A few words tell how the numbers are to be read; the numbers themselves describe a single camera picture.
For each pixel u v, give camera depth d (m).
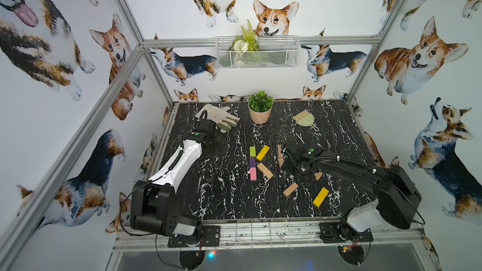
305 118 1.15
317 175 0.82
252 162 0.94
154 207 0.42
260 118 1.06
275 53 0.93
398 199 0.42
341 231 0.67
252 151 0.98
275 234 0.75
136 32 0.86
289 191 0.85
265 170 0.92
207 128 0.68
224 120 1.11
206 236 0.73
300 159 0.63
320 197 0.84
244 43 0.82
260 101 1.01
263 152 0.98
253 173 0.90
